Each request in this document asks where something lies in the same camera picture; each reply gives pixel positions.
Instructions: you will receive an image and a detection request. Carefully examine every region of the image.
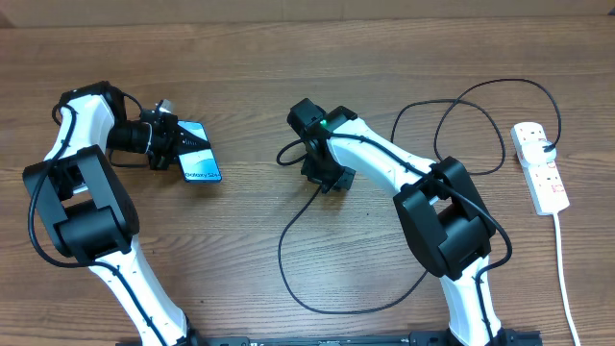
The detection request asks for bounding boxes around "blue Galaxy smartphone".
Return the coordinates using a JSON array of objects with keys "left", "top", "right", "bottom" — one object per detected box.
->
[{"left": 178, "top": 148, "right": 222, "bottom": 184}]

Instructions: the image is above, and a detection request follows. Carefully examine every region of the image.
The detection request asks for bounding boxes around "black USB charging cable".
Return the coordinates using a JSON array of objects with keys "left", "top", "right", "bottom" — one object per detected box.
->
[{"left": 277, "top": 78, "right": 563, "bottom": 316}]

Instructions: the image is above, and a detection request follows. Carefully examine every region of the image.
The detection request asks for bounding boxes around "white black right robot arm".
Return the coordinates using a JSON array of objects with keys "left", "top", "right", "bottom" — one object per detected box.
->
[{"left": 287, "top": 98, "right": 502, "bottom": 345}]

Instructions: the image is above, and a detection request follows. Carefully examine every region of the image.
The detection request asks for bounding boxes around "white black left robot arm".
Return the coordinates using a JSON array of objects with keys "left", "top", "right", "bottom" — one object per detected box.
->
[{"left": 22, "top": 81, "right": 222, "bottom": 345}]

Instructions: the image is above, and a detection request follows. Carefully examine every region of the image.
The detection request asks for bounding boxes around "white charger plug adapter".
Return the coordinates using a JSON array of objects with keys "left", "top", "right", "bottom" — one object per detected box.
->
[{"left": 518, "top": 140, "right": 557, "bottom": 167}]

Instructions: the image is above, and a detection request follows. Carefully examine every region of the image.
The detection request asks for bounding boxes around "white power strip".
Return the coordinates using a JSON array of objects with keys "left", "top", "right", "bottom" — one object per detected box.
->
[{"left": 510, "top": 122, "right": 570, "bottom": 215}]

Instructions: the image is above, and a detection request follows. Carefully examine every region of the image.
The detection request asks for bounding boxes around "white power strip cord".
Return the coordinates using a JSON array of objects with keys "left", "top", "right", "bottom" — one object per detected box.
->
[{"left": 552, "top": 212, "right": 581, "bottom": 346}]

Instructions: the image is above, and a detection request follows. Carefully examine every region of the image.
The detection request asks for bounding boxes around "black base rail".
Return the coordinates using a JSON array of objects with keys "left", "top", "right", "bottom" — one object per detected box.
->
[{"left": 114, "top": 330, "right": 544, "bottom": 346}]

